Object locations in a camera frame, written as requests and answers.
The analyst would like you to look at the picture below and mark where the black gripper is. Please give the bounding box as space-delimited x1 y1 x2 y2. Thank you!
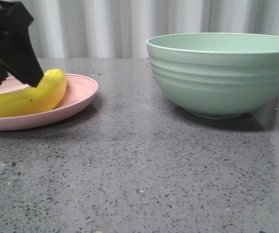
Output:
0 0 44 87

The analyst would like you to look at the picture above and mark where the yellow banana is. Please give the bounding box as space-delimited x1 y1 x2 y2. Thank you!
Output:
0 69 67 117

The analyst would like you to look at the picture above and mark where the pink plate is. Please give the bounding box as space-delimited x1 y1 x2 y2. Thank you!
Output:
0 74 98 131

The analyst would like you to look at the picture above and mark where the green ribbed bowl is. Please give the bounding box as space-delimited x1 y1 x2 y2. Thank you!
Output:
146 33 279 119

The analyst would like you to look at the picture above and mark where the white pleated curtain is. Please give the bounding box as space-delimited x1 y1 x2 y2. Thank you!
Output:
23 0 279 58

